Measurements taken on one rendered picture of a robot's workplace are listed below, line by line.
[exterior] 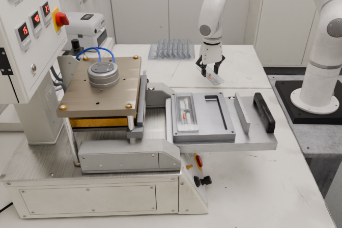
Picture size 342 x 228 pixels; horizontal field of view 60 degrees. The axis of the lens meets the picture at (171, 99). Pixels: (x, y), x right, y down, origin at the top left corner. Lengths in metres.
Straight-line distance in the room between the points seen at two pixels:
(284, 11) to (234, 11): 0.57
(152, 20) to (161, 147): 2.60
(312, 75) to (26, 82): 1.01
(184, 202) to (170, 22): 2.58
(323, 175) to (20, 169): 1.31
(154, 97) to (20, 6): 0.48
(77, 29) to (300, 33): 2.07
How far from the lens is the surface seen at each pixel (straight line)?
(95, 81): 0.77
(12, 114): 1.35
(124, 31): 3.35
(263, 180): 1.03
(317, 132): 1.28
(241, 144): 0.81
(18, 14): 0.68
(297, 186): 1.05
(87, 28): 1.67
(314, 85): 1.29
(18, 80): 0.66
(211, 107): 0.90
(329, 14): 1.14
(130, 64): 0.87
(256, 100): 0.93
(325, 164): 1.58
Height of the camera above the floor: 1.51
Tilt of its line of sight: 35 degrees down
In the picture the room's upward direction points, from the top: 1 degrees counter-clockwise
